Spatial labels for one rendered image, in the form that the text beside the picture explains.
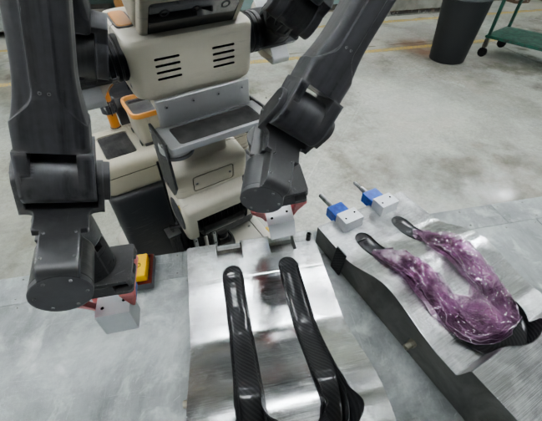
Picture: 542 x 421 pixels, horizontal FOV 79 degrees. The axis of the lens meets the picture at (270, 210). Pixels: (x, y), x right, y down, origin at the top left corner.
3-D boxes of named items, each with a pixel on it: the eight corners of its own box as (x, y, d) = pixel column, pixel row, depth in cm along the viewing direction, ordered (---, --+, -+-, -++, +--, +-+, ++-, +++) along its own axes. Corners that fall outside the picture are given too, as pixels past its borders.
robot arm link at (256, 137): (287, 114, 46) (248, 116, 47) (284, 150, 42) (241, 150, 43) (290, 149, 52) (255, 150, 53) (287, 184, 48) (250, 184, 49)
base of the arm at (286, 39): (285, 5, 79) (242, 12, 75) (302, -14, 72) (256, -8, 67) (296, 42, 81) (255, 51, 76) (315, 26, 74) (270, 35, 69)
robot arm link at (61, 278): (108, 154, 36) (13, 150, 33) (111, 225, 29) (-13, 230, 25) (112, 230, 44) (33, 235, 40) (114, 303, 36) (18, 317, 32)
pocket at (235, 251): (217, 255, 70) (215, 244, 67) (241, 251, 70) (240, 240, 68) (219, 272, 66) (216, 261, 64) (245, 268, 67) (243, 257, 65)
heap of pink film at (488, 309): (362, 255, 69) (370, 230, 63) (422, 225, 75) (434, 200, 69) (468, 367, 53) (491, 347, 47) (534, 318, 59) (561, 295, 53)
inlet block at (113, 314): (116, 267, 61) (106, 249, 57) (144, 263, 62) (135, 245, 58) (106, 334, 52) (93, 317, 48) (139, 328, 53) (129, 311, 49)
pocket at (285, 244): (266, 247, 71) (266, 235, 69) (290, 243, 72) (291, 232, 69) (271, 264, 68) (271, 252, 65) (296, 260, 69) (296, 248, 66)
